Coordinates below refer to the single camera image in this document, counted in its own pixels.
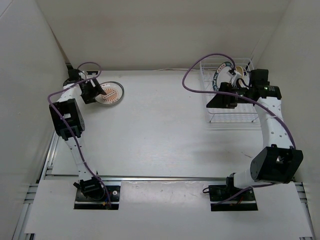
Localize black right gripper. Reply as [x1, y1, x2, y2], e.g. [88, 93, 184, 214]
[206, 82, 252, 109]

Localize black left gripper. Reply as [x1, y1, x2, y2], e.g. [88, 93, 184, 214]
[80, 77, 106, 104]

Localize plate with orange pattern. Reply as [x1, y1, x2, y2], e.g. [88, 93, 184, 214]
[95, 81, 125, 107]

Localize white plate teal rim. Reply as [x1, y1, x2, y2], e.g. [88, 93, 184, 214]
[212, 61, 233, 92]

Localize cream plate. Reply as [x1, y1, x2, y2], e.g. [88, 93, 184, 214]
[235, 65, 247, 81]

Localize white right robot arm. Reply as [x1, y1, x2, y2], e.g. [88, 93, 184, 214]
[206, 69, 303, 200]

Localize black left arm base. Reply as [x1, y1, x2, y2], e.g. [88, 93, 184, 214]
[73, 182, 121, 210]

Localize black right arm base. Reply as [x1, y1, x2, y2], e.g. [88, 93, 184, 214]
[202, 185, 258, 212]

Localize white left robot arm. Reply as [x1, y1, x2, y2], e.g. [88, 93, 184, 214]
[47, 68, 106, 200]

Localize white front cover board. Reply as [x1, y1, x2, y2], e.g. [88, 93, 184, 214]
[25, 180, 312, 240]

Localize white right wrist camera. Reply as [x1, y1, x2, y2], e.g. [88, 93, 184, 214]
[226, 68, 242, 87]

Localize white wire dish rack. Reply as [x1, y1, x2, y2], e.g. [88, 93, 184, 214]
[199, 56, 260, 128]

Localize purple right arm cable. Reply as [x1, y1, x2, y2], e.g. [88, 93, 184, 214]
[181, 52, 297, 206]

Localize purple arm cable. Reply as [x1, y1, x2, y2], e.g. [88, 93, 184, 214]
[47, 61, 112, 210]
[181, 52, 297, 206]

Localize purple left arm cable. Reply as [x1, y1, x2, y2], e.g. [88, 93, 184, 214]
[47, 61, 112, 210]

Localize aluminium table edge rail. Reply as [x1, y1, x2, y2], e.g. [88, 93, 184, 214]
[43, 173, 226, 181]

